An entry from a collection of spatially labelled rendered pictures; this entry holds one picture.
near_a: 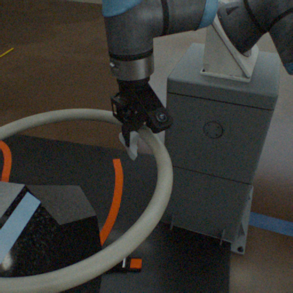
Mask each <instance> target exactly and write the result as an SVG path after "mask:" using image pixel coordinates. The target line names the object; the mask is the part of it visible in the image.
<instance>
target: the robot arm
mask: <svg viewBox="0 0 293 293"><path fill-rule="evenodd" d="M217 8H218V0H102V14H103V16H104V23H105V31H106V40H107V45H108V53H109V62H110V64H109V66H110V71H111V74H112V75H113V77H115V78H116V79H117V83H118V88H119V92H117V93H116V95H114V96H110V103H111V107H112V111H113V116H114V117H115V118H116V119H118V121H119V122H120V123H122V124H123V125H122V127H121V131H122V132H120V133H119V139H120V141H121V142H122V144H123V145H124V146H125V147H126V151H127V153H128V155H129V156H130V158H131V159H132V160H135V159H136V157H137V148H138V146H137V141H138V139H139V132H137V131H136V130H135V129H134V128H137V129H139V128H140V127H141V126H143V125H145V126H147V127H148V128H149V129H151V131H152V132H153V133H155V135H156V136H157V137H160V132H162V131H164V130H166V129H169V128H170V126H171V125H172V123H173V119H172V117H171V115H170V114H169V113H168V111H167V110H166V108H165V107H164V105H163V104H162V102H161V100H160V99H159V98H158V97H157V95H156V94H155V92H154V91H153V89H152V88H151V86H150V84H149V83H148V82H149V80H150V76H151V75H152V74H153V73H154V70H155V65H154V53H153V38H155V37H161V36H165V35H171V34H177V33H183V32H186V31H192V30H193V31H197V30H198V29H202V28H205V27H208V26H210V25H211V24H212V23H213V21H214V19H215V17H216V13H217ZM220 16H221V20H222V22H223V24H224V26H225V28H226V29H227V32H228V34H229V35H230V37H231V39H232V40H233V41H234V43H235V44H236V45H237V46H238V47H239V48H241V50H243V51H245V52H247V51H248V50H250V49H251V48H252V47H253V46H254V45H256V43H257V42H258V41H259V40H260V39H261V37H262V35H264V34H265V33H267V32H269V34H270V37H271V39H272V41H273V43H274V45H275V47H276V50H277V52H278V55H279V57H280V60H281V62H282V64H283V66H284V68H285V70H286V72H287V74H289V75H292V76H293V0H235V1H232V2H228V3H225V5H224V6H222V7H221V8H220ZM117 96H118V97H117ZM113 104H114V105H115V106H116V112H117V113H115V112H114V106H113Z"/></svg>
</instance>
